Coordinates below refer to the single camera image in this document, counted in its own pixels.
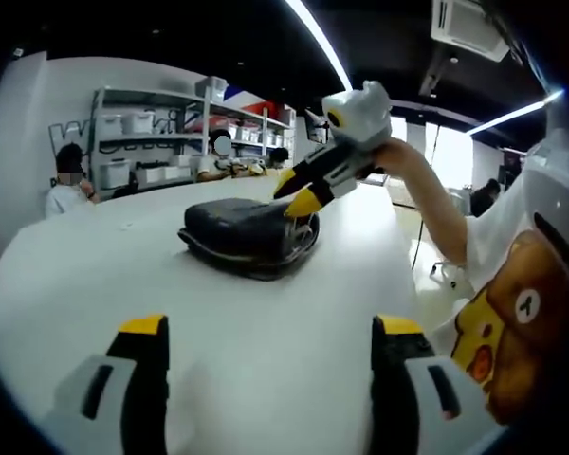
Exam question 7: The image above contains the white table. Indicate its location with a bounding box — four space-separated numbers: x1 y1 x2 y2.
0 177 421 455

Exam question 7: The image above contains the black monitor on stand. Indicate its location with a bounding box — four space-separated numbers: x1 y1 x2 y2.
306 111 331 144

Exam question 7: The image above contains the long ceiling light strip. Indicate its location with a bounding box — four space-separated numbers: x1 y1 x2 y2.
284 0 355 92

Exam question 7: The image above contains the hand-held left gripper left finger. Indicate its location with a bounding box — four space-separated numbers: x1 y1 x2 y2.
51 312 170 455

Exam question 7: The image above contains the short ceiling light strip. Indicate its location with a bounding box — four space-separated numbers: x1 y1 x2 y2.
471 89 563 137

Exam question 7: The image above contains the white grey chest-worn device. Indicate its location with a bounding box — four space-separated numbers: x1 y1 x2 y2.
521 89 569 267

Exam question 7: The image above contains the person's right hand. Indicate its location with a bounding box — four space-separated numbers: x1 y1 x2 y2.
358 139 431 184

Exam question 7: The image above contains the dark grey fluffy towel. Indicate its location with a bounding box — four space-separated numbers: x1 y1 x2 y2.
177 196 321 282

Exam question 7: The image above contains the white ceiling air conditioner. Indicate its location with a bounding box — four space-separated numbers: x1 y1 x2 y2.
431 0 511 64

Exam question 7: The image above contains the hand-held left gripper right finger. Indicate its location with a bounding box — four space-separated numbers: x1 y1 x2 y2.
370 313 493 455

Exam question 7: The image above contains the thin gripper cable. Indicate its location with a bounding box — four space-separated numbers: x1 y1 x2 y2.
409 220 426 272

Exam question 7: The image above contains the white swivel chair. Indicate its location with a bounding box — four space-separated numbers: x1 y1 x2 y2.
429 258 462 289

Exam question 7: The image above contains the metal shelf with white bins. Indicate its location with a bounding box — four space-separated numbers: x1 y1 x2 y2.
98 75 296 189

